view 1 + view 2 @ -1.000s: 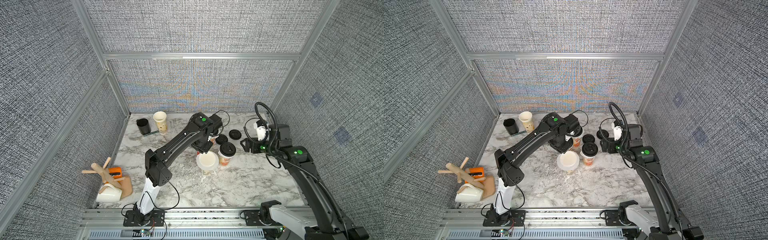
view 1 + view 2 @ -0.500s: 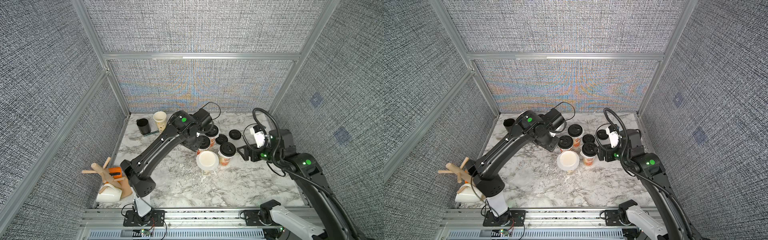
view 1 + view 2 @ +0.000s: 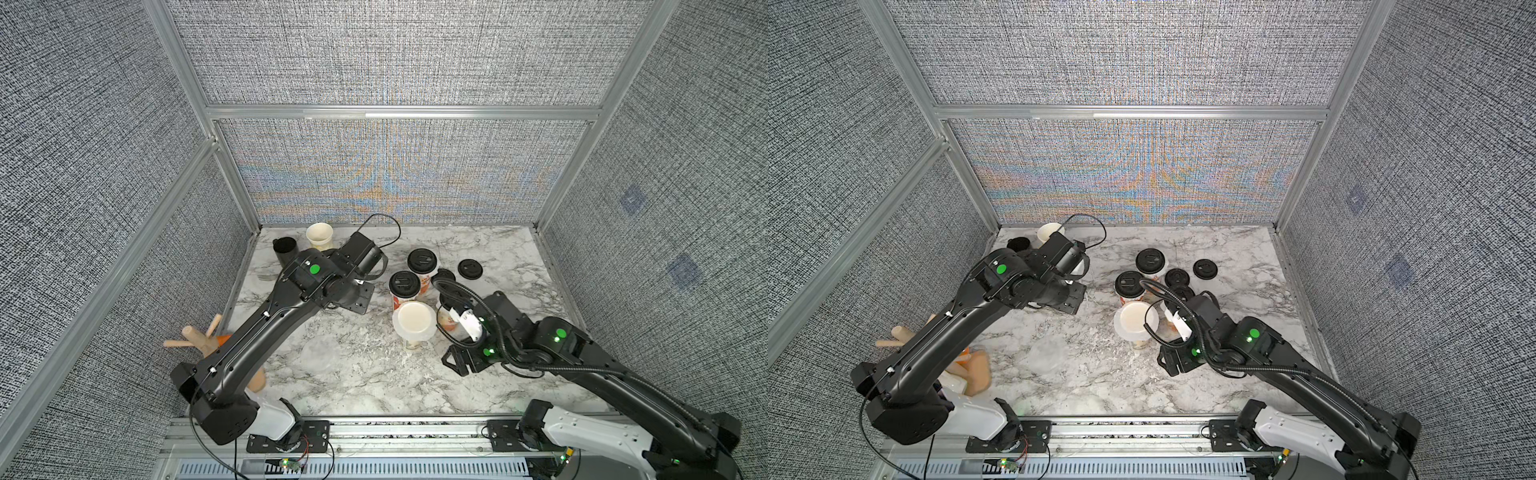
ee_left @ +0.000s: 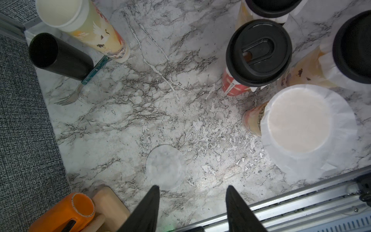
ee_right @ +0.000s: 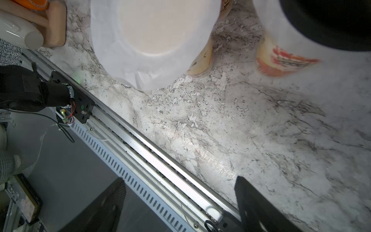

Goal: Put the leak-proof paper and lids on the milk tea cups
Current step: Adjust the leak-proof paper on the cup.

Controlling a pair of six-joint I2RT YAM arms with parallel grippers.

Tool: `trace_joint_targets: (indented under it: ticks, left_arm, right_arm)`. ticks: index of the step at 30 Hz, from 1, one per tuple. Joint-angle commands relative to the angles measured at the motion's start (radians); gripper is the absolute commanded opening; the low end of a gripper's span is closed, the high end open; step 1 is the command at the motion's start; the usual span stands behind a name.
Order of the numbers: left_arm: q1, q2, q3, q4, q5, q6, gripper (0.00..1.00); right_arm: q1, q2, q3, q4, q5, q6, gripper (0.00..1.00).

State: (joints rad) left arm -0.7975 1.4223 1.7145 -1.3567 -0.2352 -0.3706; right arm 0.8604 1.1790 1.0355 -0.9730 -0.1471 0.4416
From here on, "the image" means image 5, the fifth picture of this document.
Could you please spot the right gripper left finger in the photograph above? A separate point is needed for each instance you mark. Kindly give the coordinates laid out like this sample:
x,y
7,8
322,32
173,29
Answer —
x,y
103,214

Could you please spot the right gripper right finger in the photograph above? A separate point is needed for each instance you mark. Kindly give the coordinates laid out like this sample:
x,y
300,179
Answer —
x,y
257,213

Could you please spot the black lid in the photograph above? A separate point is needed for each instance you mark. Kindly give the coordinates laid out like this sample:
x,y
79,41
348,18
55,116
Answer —
x,y
342,25

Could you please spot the red paper cup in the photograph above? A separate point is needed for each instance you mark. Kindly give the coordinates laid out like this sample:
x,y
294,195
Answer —
x,y
225,9

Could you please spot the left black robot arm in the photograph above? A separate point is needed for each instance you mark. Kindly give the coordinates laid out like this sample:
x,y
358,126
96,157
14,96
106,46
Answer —
x,y
24,90

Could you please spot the wooden peg rack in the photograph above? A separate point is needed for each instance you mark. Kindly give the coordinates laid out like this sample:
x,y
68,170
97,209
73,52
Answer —
x,y
51,22

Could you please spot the white mug on rack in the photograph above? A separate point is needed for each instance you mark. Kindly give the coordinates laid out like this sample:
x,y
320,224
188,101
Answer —
x,y
20,32

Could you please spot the orange mug on rack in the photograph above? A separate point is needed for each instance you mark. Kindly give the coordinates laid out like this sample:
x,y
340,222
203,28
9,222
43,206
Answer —
x,y
37,5

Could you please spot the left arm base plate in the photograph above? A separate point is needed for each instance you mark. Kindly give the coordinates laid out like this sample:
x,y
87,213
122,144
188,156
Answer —
x,y
84,104

